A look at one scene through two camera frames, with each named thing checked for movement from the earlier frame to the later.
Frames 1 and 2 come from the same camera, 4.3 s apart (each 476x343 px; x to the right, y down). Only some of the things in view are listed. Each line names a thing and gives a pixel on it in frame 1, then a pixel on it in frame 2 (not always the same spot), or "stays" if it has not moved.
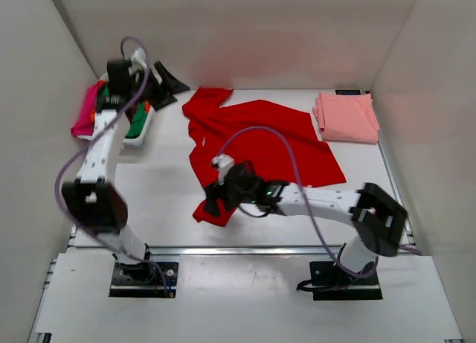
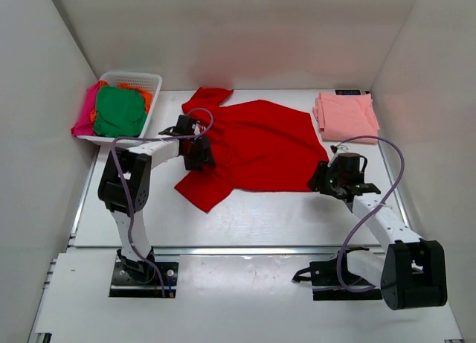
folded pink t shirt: [346, 117] stays
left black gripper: [169, 85] -> [204, 156]
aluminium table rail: [221, 251] stays
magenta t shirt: [85, 126] stays
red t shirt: [280, 142] stays
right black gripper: [214, 193] -> [316, 184]
